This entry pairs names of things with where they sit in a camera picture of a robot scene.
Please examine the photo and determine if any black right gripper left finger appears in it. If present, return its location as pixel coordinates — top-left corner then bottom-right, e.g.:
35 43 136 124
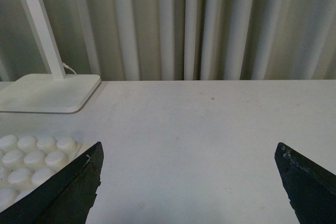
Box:
1 142 103 223

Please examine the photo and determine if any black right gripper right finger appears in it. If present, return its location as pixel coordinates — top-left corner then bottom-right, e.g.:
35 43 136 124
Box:
275 142 335 223

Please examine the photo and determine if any white desk lamp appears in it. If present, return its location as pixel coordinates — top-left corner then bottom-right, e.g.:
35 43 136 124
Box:
1 0 101 113

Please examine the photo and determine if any white pleated curtain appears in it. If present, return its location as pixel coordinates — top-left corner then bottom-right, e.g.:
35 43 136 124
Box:
0 0 336 82

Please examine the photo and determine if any white studded base plate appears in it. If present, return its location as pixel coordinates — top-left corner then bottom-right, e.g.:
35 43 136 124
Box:
1 135 91 211

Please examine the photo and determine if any white lamp cable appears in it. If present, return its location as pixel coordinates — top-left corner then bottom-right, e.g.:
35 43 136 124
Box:
62 62 77 75

